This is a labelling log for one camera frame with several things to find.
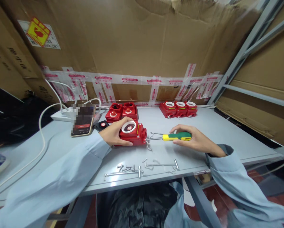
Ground person's right hand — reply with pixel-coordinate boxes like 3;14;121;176
169;124;226;157

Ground person's left hand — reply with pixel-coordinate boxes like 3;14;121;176
99;116;135;147

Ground green yellow handled screwdriver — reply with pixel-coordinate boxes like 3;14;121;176
146;132;193;143

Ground red box with white ring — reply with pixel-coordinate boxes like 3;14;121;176
185;101;198;117
159;101;176;118
175;101;188;118
114;119;148;147

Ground black cap with red button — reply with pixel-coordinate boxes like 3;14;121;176
94;120;110;132

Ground open red box with button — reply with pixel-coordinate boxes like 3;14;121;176
105;102;123;124
122;101;139;121

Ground smartphone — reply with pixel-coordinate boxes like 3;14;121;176
70;105;96;138

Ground pile of metal screws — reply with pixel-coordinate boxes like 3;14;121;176
117;164;137;173

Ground white power strip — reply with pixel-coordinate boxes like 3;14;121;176
50;107;74;122

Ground strips of printed tape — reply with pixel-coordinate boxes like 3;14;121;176
40;62;225;108

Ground grey metal table leg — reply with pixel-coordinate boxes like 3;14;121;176
184;175;223;228

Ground person's body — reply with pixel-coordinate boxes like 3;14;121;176
165;181;205;228

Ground black plastic bag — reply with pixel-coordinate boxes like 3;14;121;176
97;180;184;228

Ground large brown cardboard sheet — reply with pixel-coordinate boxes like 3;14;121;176
0;0;271;107

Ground grey metal shelf rack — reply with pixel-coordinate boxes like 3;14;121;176
206;0;284;155

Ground yellow red warning sticker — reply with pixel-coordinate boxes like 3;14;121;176
17;16;61;50

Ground stack of brown cartons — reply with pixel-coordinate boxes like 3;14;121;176
0;0;46;101

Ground thin white charging cable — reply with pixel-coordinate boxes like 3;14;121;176
84;98;109;114

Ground long white power cable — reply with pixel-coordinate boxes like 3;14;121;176
0;79;70;198

